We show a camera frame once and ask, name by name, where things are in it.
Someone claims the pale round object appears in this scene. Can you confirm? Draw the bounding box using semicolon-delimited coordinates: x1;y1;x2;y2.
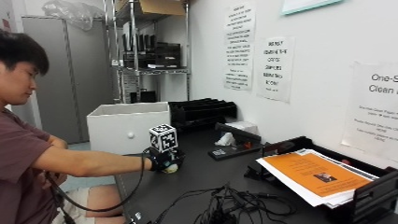
162;163;180;175

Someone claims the white marker cube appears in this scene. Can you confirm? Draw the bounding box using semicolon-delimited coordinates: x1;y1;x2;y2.
148;123;180;153

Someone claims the white crumpled paper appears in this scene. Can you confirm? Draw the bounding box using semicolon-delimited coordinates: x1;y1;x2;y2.
215;132;238;147

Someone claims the white drawer box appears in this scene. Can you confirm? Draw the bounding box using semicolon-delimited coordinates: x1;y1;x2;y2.
86;102;172;156

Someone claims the black desktop device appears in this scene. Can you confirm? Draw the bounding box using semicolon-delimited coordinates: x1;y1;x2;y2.
208;122;265;161

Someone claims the black file organizer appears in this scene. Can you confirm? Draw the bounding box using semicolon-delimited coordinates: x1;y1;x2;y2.
168;97;239;131

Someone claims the small white box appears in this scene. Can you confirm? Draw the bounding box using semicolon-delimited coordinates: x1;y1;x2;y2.
226;120;261;136

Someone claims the stack of white papers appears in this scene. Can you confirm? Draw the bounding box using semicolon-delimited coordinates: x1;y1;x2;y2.
256;147;380;209

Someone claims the row of black binders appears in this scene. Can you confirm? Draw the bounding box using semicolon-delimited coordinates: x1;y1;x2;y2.
122;32;183;69

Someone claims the orange paper sheet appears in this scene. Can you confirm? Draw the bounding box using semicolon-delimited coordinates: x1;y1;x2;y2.
263;152;373;198

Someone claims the grey metal cabinet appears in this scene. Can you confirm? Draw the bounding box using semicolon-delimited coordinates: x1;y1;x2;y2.
21;15;116;145

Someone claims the the person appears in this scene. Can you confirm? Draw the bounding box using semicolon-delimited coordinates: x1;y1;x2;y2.
0;29;187;224

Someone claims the cardboard box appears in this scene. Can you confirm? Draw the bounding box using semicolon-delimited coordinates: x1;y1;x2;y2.
115;0;187;21

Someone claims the black paper tray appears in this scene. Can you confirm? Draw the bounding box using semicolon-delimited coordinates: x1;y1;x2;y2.
243;135;398;224

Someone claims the clear plastic bag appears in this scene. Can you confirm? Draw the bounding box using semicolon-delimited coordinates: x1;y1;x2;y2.
42;0;107;32

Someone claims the green framed board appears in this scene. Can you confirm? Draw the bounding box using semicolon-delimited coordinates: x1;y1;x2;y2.
281;0;347;16

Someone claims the tangle of black cables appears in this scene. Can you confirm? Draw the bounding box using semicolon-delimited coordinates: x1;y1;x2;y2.
152;183;299;224

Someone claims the black glove cable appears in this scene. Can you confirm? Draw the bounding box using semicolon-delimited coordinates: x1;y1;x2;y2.
45;151;147;224

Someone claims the short printed wall notice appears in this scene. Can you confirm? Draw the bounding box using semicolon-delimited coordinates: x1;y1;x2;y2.
256;35;296;104

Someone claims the tall printed wall notice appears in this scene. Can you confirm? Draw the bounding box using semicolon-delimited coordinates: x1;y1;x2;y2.
223;2;257;92

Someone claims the metal wire shelf rack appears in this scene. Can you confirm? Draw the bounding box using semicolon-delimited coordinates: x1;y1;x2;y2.
104;0;194;105

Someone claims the large laminated wall notice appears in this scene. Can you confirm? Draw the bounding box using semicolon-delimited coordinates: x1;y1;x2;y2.
340;61;398;163

